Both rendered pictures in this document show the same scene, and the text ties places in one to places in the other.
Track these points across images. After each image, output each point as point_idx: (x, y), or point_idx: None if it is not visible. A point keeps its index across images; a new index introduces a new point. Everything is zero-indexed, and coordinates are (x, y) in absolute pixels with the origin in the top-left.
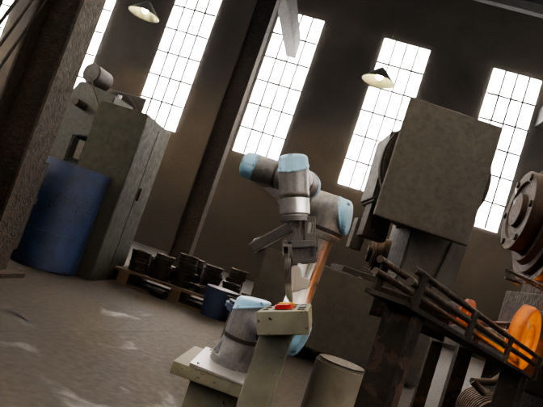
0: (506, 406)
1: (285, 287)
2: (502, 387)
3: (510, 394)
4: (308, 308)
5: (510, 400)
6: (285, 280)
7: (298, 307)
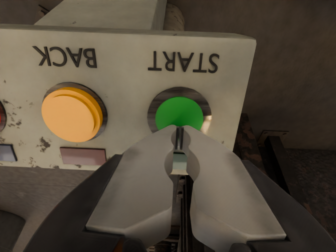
0: (194, 237)
1: (132, 145)
2: (200, 251)
3: (195, 249)
4: (39, 166)
5: (194, 243)
6: (106, 164)
7: (71, 145)
